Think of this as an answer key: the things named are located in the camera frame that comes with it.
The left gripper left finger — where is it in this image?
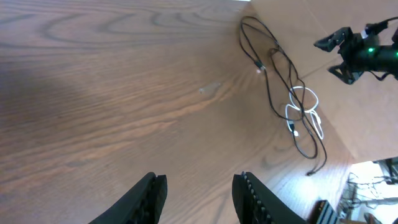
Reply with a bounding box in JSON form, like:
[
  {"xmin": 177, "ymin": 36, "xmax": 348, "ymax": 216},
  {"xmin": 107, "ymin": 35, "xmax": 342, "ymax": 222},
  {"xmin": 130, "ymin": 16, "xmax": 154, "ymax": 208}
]
[{"xmin": 90, "ymin": 172, "xmax": 167, "ymax": 224}]

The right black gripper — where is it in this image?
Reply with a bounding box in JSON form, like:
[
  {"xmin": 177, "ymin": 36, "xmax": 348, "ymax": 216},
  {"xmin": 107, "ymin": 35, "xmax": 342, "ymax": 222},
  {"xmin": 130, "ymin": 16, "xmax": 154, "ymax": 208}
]
[{"xmin": 313, "ymin": 27, "xmax": 378, "ymax": 85}]

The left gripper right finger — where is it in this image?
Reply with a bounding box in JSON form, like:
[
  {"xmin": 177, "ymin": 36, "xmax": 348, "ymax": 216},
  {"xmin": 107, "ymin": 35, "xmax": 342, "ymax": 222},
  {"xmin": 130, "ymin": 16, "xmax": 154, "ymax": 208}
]
[{"xmin": 232, "ymin": 172, "xmax": 306, "ymax": 224}]

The white cable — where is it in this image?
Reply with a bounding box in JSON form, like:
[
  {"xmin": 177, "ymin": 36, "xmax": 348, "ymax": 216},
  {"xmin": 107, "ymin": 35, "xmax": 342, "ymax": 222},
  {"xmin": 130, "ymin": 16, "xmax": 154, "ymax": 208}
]
[{"xmin": 285, "ymin": 86, "xmax": 325, "ymax": 141}]

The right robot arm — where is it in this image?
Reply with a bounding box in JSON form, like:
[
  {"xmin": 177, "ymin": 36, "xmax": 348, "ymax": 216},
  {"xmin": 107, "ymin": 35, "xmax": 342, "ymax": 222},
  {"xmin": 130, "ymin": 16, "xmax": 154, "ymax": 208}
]
[{"xmin": 314, "ymin": 27, "xmax": 397, "ymax": 85}]

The right cardboard panel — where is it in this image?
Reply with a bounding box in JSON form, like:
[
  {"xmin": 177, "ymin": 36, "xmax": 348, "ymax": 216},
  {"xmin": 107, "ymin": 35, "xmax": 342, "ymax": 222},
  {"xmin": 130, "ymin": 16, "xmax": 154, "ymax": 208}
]
[{"xmin": 250, "ymin": 0, "xmax": 398, "ymax": 162}]

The clutter beyond table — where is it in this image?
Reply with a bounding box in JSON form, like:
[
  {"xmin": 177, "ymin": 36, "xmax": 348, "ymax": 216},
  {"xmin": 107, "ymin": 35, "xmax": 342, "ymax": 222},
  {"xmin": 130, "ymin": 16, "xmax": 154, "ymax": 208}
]
[{"xmin": 304, "ymin": 158, "xmax": 397, "ymax": 223}]

